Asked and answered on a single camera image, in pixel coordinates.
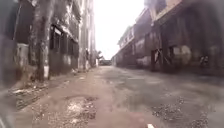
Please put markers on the pale distant building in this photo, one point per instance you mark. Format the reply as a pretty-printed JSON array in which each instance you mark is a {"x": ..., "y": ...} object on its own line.
[{"x": 126, "y": 43}]

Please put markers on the pink upper building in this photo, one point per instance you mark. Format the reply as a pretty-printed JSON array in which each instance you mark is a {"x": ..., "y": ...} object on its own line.
[{"x": 166, "y": 6}]

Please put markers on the dark building with canopy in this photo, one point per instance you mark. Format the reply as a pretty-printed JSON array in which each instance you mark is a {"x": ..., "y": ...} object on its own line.
[{"x": 186, "y": 43}]

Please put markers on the worn brown asphalt road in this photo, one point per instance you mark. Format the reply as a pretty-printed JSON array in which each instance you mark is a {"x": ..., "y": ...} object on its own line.
[{"x": 126, "y": 96}]

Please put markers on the rubble dirt verge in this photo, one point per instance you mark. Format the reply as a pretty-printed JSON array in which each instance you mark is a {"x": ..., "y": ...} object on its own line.
[{"x": 26, "y": 91}]

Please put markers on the vehicle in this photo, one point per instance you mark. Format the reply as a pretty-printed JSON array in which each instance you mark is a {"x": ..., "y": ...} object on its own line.
[{"x": 105, "y": 62}]

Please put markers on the grey building with dark windows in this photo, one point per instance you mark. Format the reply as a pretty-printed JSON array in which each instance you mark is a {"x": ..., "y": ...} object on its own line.
[{"x": 66, "y": 40}]

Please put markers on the robot's own part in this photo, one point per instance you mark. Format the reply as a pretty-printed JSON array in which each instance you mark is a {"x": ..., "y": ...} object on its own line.
[{"x": 150, "y": 126}]

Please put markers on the mottled tree trunk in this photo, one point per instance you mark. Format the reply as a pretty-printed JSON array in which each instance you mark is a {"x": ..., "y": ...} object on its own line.
[{"x": 41, "y": 43}]

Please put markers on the distant trees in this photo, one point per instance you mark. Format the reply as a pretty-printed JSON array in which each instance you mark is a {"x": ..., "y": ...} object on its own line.
[{"x": 99, "y": 55}]

